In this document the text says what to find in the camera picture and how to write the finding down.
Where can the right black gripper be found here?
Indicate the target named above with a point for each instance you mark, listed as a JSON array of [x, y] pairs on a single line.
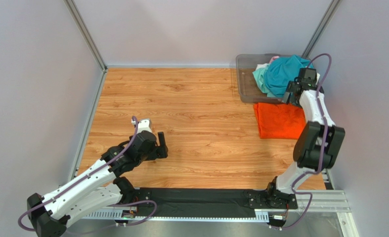
[[292, 89]]

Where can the orange t shirt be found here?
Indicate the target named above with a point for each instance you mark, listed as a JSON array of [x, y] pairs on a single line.
[[279, 121]]

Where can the aluminium frame rail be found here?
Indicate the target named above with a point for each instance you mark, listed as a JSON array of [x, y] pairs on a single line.
[[322, 202]]

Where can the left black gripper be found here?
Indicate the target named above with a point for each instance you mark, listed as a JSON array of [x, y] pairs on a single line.
[[161, 151]]

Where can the mint green t shirt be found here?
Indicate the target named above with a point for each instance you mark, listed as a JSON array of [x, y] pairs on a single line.
[[258, 75]]

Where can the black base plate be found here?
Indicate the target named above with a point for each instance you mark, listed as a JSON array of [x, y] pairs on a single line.
[[209, 203]]

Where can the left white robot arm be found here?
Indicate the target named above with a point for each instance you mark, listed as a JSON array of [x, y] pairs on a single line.
[[101, 185]]

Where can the pink garment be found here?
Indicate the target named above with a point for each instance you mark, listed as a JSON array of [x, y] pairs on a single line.
[[273, 59]]

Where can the clear plastic bin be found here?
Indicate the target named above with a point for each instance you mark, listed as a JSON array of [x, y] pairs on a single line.
[[248, 89]]

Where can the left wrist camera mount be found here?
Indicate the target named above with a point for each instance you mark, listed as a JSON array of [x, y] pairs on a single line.
[[142, 125]]

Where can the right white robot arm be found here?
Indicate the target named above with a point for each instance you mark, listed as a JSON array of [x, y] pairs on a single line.
[[319, 142]]

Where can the teal t shirt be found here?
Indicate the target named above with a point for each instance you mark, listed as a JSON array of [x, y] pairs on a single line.
[[282, 71]]

